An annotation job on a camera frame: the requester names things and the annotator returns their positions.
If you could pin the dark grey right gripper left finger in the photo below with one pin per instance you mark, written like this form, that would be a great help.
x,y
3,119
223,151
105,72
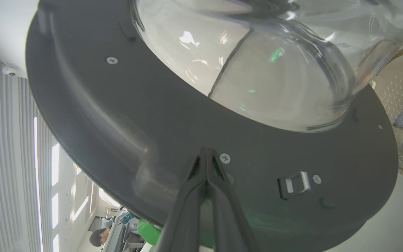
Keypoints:
x,y
184,217

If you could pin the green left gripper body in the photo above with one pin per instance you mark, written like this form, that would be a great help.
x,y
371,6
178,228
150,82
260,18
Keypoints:
x,y
149,231

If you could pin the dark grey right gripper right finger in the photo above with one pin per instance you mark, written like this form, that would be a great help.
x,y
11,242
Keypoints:
x,y
229,224

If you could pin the black washer door glass bowl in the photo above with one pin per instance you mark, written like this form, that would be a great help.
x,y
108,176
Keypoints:
x,y
124,133

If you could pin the cream laundry basket brown rim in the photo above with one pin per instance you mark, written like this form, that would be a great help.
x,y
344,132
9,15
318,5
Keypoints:
x,y
392,84

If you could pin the person with dark hair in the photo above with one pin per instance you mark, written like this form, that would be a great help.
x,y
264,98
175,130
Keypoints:
x,y
98,238

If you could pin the white dome security camera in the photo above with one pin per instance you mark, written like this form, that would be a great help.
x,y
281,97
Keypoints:
x,y
9,70

